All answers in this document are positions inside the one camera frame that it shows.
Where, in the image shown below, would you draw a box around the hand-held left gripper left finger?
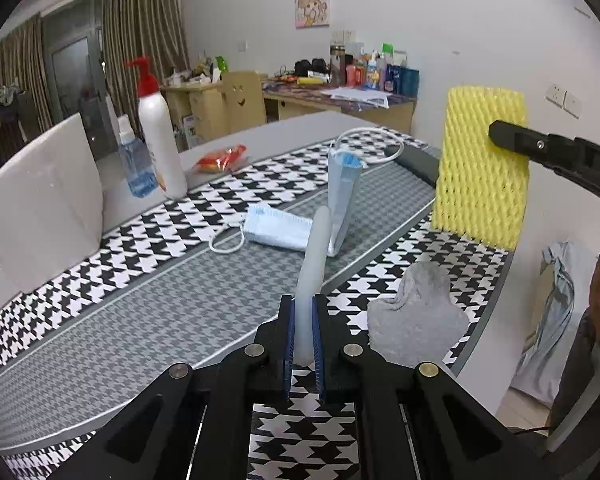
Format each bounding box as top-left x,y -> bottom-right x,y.
45,294 -> 297,480

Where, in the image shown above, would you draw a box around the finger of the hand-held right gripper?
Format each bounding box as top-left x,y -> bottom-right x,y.
488,118 -> 600,211

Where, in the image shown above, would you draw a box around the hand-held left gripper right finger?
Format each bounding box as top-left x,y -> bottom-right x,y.
311,292 -> 536,480

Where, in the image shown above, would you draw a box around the yellow foam net sleeve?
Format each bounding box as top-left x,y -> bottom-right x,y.
432,86 -> 531,251

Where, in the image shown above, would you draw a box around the translucent white tube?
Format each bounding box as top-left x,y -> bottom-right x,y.
292,206 -> 333,366

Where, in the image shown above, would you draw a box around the blue face mask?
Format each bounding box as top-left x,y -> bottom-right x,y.
209,204 -> 313,255
326,127 -> 406,258

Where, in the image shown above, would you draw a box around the white foam box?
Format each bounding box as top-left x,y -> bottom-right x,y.
0,112 -> 105,293

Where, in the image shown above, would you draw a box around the black phone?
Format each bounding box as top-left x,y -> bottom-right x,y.
385,142 -> 441,186

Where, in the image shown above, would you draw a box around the houndstooth table runner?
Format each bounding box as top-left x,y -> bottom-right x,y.
0,127 -> 513,480

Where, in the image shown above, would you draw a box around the wooden desk patterned cover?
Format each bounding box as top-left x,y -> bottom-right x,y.
262,77 -> 416,133

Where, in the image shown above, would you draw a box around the row of toiletry bottles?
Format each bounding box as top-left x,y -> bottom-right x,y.
346,42 -> 421,96

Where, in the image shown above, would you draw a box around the pale blue plastic bag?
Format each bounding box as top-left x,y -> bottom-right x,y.
510,241 -> 600,406

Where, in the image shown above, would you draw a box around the red snack packet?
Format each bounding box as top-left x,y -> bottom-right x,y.
194,144 -> 248,173

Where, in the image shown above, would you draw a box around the printed paper sheets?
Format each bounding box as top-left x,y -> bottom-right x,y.
330,87 -> 391,108

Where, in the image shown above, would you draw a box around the dark thermos bottle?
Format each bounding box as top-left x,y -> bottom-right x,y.
330,45 -> 347,87

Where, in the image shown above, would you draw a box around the blue spray bottle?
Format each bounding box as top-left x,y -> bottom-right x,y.
116,115 -> 157,198

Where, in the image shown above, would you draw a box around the white box blue print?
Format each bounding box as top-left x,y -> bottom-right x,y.
182,114 -> 201,148

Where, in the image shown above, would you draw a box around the white pump bottle red cap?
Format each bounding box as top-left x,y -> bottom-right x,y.
125,56 -> 188,200

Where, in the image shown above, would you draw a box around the wooden chair smiley cutout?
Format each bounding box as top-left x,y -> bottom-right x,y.
221,70 -> 268,133

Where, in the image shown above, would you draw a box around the plain wooden desk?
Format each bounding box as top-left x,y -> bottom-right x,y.
160,80 -> 231,153

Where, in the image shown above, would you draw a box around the black headphones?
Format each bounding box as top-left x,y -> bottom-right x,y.
294,57 -> 328,78

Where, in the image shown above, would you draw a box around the brown striped curtain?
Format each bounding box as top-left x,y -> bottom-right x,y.
102,0 -> 191,126
0,15 -> 53,136

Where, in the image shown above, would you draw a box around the glass balcony door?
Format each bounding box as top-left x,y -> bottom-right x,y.
42,10 -> 106,121

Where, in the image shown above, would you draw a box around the hanging dark clothes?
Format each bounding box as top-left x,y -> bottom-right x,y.
0,85 -> 23,111

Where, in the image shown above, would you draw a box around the cartoon wall poster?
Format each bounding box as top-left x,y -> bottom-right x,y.
294,0 -> 331,30

